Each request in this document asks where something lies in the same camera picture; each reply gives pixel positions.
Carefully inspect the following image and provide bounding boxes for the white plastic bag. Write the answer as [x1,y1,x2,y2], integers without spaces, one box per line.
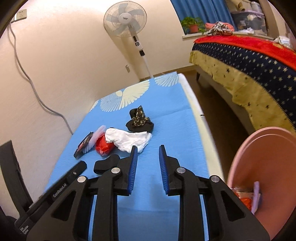
[105,128,152,153]

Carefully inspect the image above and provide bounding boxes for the small red bag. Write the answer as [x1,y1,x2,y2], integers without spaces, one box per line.
[95,135,115,156]

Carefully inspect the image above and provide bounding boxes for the black patterned sock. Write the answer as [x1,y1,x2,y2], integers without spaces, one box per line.
[125,106,154,133]

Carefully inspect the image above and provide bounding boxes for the black red snack wrapper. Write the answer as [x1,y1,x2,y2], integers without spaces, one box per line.
[73,132,93,158]

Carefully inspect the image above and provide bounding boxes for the red plastic bag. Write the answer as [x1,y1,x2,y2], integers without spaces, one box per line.
[231,188,253,211]

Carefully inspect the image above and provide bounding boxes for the white bubble wrap sheet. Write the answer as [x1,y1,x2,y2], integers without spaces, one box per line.
[251,181,261,214]

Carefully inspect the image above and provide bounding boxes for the pink plastic basin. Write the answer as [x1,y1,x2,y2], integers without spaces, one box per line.
[227,127,295,238]

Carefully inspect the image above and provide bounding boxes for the navy star bed sheet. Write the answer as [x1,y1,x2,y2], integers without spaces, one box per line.
[189,43,295,133]

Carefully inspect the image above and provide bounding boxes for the potted green plant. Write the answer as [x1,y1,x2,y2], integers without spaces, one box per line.
[181,16,206,35]

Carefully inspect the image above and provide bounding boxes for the pink folded cloth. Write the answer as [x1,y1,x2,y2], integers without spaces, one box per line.
[205,21,234,32]

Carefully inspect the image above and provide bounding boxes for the zebra striped cloth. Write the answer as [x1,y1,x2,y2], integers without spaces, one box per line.
[205,21,235,36]

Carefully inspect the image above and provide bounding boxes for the white standing fan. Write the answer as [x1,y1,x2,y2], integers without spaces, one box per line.
[103,1,153,78]

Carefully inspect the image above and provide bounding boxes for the blue curtain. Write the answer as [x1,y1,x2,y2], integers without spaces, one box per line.
[171,0,237,30]

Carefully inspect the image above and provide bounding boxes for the red floral blanket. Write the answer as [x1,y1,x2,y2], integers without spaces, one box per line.
[192,35,295,70]

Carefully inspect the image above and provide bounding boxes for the clear storage box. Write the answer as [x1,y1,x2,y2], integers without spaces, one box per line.
[231,11,267,34]

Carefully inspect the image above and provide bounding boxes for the khaki jacket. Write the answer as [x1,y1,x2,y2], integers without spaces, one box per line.
[230,0,245,11]

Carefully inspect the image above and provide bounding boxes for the plaid pillow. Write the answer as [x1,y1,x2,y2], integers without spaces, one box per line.
[273,36,293,49]

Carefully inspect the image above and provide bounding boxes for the grey wall cable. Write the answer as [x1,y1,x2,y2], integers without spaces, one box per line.
[7,22,74,135]

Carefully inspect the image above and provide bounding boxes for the white wall socket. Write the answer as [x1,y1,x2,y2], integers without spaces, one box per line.
[14,9,27,21]

